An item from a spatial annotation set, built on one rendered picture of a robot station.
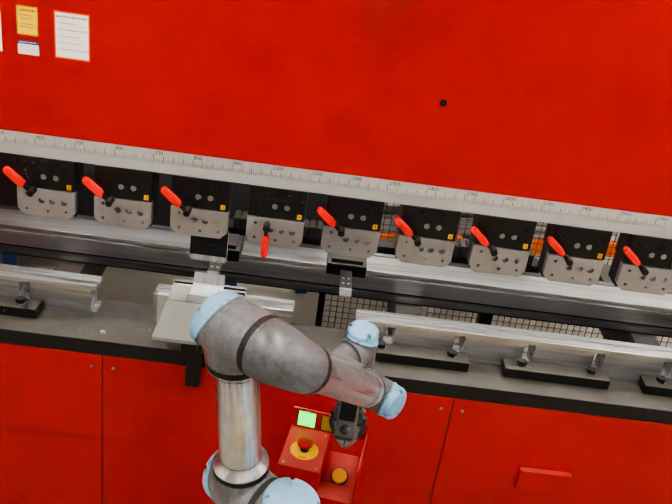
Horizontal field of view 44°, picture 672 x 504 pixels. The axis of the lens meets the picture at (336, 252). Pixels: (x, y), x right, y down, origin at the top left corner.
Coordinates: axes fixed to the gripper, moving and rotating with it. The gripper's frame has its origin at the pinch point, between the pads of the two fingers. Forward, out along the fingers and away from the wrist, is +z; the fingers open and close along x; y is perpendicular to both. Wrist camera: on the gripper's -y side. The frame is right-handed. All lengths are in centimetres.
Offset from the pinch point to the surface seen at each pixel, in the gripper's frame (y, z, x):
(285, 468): -5.6, 6.2, 12.9
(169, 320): 15, -15, 51
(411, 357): 35.2, -3.5, -12.2
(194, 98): 35, -68, 52
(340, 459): 5.1, 10.1, 0.7
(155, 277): 186, 100, 122
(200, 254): 35, -23, 49
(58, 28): 31, -81, 85
